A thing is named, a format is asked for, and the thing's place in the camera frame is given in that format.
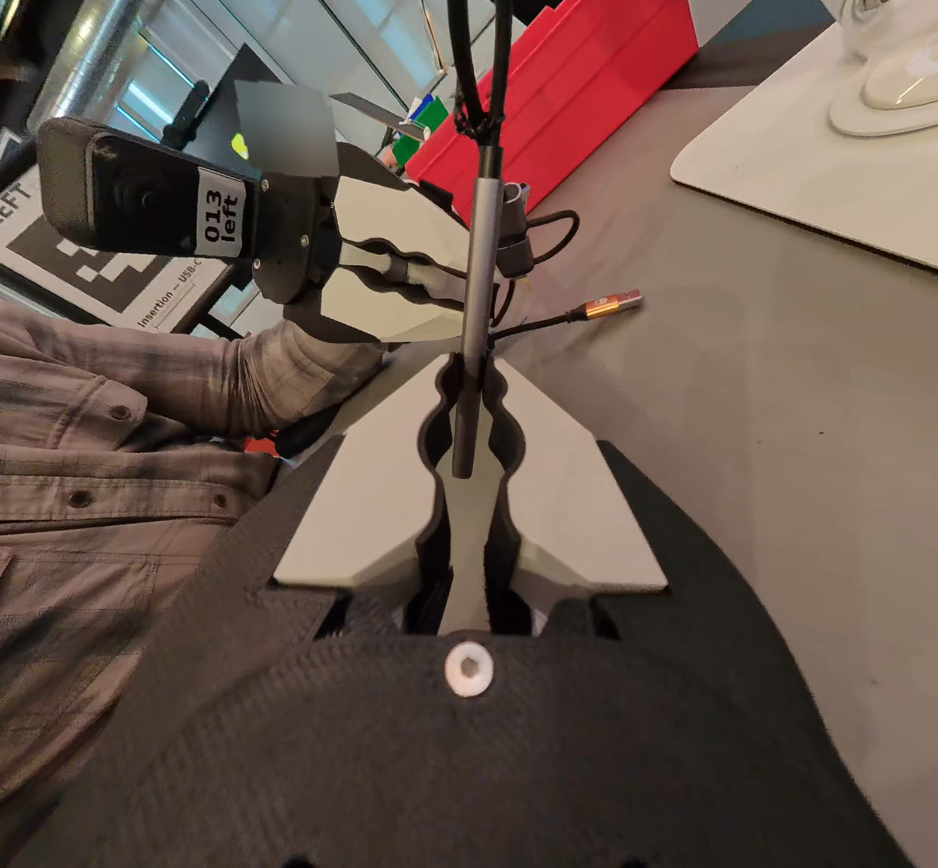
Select red plastic bin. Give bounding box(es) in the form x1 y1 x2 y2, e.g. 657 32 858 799
405 0 699 220

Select green plastic bin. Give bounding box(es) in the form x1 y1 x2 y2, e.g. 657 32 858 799
392 95 449 167

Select grey braided cable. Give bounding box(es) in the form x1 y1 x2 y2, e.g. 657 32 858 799
384 256 470 305

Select person's left forearm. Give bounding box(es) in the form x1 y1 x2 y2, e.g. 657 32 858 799
213 317 387 437

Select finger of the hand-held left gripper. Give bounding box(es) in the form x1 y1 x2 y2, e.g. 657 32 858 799
333 175 471 277
321 263 470 343

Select grey laptop stand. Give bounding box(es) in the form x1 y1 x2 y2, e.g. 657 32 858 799
330 93 429 140

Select grey usb hub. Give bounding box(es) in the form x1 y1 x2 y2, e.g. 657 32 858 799
443 0 514 481

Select orange-plug cable with yellow tie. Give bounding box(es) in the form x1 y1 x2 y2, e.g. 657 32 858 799
487 288 644 355

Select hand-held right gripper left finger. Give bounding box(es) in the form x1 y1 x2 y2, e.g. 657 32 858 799
273 352 463 631

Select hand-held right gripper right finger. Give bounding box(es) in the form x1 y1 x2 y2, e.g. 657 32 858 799
484 355 670 636

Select silver ceiling ducts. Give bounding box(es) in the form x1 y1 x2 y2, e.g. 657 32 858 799
28 0 193 130

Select black monitor light bar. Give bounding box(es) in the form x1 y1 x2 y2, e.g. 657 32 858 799
163 80 211 148

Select printed marker sign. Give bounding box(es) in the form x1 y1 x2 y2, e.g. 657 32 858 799
0 165 235 334

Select white metal stand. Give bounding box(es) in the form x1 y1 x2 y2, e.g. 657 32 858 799
670 0 938 268

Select person's plaid shirt torso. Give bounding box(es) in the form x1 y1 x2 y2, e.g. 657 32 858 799
0 296 287 803

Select black cushion pad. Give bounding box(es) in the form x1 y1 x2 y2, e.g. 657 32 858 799
273 402 345 460

